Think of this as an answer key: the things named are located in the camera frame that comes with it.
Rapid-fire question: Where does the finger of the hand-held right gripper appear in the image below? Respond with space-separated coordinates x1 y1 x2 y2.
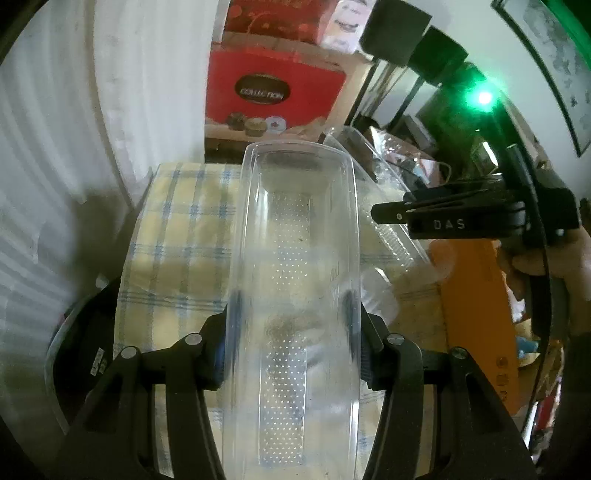
370 198 528 241
403 185 514 205

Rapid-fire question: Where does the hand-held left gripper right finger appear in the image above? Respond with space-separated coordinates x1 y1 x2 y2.
344 292 537 480

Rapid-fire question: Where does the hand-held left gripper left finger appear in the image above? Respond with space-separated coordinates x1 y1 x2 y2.
57 290 242 480

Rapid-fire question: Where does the orange cardboard box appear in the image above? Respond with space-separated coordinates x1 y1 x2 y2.
428 239 519 412

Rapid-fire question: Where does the clear plastic tray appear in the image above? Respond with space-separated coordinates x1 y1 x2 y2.
322 126 445 280
221 140 364 480

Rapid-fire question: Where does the person's right hand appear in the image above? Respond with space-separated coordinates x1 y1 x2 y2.
497 198 591 337

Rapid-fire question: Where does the yellow plaid cloth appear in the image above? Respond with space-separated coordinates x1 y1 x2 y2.
115 161 446 480

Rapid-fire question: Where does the black box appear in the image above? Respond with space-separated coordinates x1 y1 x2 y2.
359 0 433 66
410 27 469 86

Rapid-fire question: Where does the black round appliance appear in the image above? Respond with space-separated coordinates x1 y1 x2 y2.
43 276 122 437

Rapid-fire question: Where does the black framed picture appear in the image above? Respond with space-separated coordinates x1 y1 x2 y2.
491 0 591 158

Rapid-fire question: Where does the red printed cardboard box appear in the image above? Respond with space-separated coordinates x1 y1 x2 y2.
204 44 372 163

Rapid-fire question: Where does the red patterned box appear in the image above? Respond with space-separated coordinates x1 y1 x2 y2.
225 0 339 46

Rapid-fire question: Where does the black cable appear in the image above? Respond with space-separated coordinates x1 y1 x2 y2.
505 143 556 432

